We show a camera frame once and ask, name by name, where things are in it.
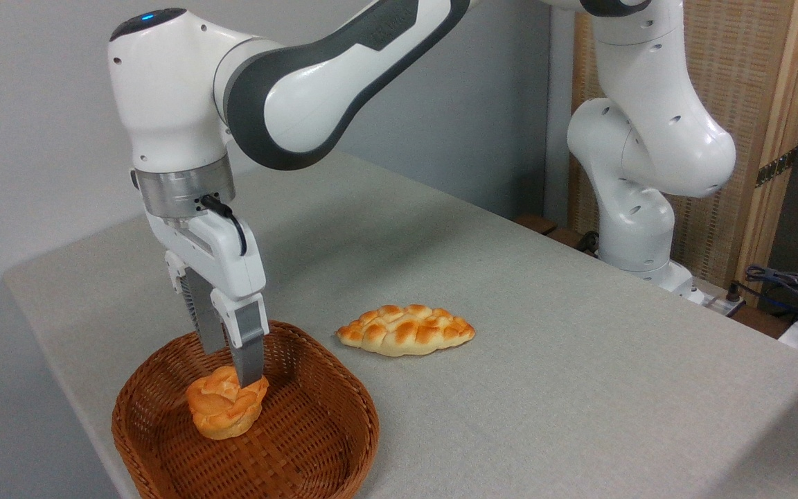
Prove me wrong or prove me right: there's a brown wooden board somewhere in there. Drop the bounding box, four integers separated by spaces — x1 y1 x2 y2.
513 213 560 236

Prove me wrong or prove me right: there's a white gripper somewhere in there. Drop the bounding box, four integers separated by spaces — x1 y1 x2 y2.
145 208 270 389

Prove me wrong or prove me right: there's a brown wicker basket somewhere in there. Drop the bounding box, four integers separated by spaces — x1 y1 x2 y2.
112 318 381 499

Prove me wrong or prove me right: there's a dark metal screen hinge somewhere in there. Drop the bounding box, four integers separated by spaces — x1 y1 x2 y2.
755 146 798 189

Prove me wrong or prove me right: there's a blue-grey cable bundle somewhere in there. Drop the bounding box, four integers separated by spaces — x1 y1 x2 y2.
744 264 798 321

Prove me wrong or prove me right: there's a braided long bread loaf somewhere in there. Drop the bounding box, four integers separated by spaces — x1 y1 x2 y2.
335 304 477 358

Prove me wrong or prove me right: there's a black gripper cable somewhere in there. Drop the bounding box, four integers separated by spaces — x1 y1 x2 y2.
199 194 249 258

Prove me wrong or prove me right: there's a round muffin-shaped bread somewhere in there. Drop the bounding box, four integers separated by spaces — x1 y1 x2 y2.
186 365 270 441

